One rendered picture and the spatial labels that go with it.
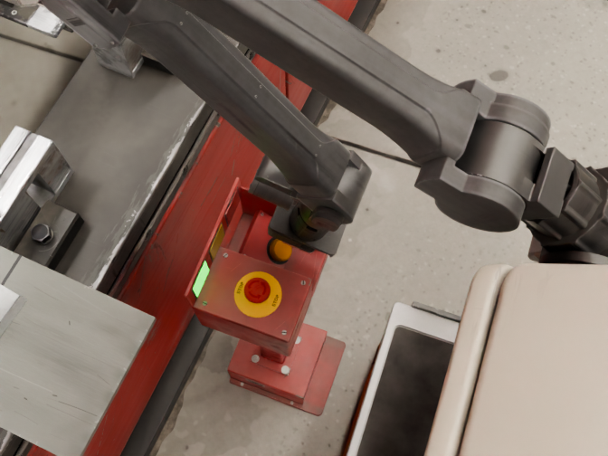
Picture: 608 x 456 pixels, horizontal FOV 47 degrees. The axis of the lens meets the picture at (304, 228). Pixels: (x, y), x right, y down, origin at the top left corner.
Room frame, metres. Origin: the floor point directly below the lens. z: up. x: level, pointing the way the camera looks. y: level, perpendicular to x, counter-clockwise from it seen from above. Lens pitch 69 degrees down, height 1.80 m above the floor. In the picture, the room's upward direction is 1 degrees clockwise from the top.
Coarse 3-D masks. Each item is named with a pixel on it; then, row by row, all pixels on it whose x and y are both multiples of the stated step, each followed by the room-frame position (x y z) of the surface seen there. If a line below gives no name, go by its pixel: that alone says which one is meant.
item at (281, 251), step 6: (276, 240) 0.39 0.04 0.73; (270, 246) 0.38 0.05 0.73; (276, 246) 0.38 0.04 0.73; (282, 246) 0.38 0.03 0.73; (288, 246) 0.38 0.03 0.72; (270, 252) 0.37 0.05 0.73; (276, 252) 0.37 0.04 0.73; (282, 252) 0.37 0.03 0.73; (288, 252) 0.37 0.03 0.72; (276, 258) 0.36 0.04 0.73; (282, 258) 0.36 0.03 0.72; (288, 258) 0.37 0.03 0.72
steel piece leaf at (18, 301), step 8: (0, 288) 0.22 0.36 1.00; (0, 296) 0.21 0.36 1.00; (8, 296) 0.21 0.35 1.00; (16, 296) 0.21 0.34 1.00; (0, 304) 0.20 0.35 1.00; (8, 304) 0.20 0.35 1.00; (16, 304) 0.20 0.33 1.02; (0, 312) 0.19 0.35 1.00; (8, 312) 0.19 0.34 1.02; (16, 312) 0.19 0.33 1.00; (0, 320) 0.19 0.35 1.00; (8, 320) 0.18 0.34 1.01; (0, 328) 0.17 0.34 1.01; (0, 336) 0.17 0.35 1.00
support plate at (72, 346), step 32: (0, 256) 0.26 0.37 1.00; (32, 288) 0.23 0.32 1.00; (64, 288) 0.23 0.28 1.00; (32, 320) 0.19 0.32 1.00; (64, 320) 0.19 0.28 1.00; (96, 320) 0.19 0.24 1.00; (128, 320) 0.19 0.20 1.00; (0, 352) 0.15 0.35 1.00; (32, 352) 0.15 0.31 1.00; (64, 352) 0.15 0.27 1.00; (96, 352) 0.15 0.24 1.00; (128, 352) 0.15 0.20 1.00; (0, 384) 0.11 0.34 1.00; (32, 384) 0.11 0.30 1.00; (64, 384) 0.11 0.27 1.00; (96, 384) 0.12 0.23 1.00; (0, 416) 0.08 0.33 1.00; (32, 416) 0.08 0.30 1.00; (64, 416) 0.08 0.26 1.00; (96, 416) 0.08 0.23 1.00; (64, 448) 0.05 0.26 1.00
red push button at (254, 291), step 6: (252, 282) 0.30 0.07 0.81; (258, 282) 0.30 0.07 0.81; (264, 282) 0.30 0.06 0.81; (246, 288) 0.29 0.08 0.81; (252, 288) 0.29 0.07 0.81; (258, 288) 0.29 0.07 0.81; (264, 288) 0.29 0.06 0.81; (270, 288) 0.29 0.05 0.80; (246, 294) 0.28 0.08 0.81; (252, 294) 0.28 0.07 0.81; (258, 294) 0.28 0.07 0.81; (264, 294) 0.28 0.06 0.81; (252, 300) 0.27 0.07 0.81; (258, 300) 0.27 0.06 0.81; (264, 300) 0.27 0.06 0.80
